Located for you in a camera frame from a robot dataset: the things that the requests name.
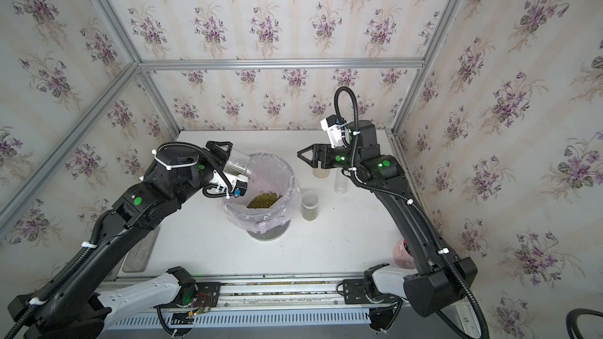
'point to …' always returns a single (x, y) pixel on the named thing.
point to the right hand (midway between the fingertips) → (312, 153)
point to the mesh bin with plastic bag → (270, 173)
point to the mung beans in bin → (264, 201)
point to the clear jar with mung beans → (341, 182)
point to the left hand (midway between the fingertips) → (219, 145)
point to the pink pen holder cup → (401, 257)
